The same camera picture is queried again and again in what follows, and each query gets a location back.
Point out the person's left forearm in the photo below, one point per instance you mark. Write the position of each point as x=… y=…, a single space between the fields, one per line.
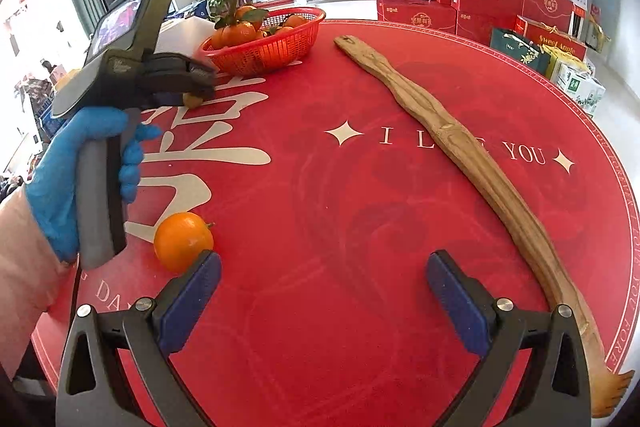
x=25 y=282

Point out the red box with gold print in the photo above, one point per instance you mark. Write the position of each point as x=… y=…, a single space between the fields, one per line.
x=555 y=38

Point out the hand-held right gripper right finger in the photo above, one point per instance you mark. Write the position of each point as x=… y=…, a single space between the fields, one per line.
x=452 y=302

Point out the dark green gift bag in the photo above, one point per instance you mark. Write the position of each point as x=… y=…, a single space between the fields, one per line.
x=517 y=52

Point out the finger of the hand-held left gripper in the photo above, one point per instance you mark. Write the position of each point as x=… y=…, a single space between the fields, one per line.
x=175 y=89
x=180 y=67

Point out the low red gift box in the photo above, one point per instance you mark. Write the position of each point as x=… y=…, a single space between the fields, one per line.
x=417 y=17
x=482 y=27

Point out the red plastic basket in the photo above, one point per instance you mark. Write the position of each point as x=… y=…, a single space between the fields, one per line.
x=280 y=52

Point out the orange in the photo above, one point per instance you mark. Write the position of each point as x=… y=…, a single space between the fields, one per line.
x=182 y=242

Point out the pile of leafy tangerines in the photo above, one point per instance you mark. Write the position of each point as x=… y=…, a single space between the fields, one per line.
x=240 y=34

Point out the white and green carton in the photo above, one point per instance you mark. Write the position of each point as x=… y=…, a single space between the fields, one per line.
x=577 y=79

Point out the brown kiwi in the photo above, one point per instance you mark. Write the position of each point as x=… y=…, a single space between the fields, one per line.
x=193 y=100

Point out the wooden back scratcher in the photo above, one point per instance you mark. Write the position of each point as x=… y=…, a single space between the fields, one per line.
x=450 y=127

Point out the red printed table mat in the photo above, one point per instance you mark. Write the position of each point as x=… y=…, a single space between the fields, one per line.
x=325 y=232

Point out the person's left hand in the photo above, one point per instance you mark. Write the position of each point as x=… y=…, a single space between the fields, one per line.
x=50 y=187

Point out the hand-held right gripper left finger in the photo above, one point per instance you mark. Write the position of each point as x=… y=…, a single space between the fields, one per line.
x=192 y=302

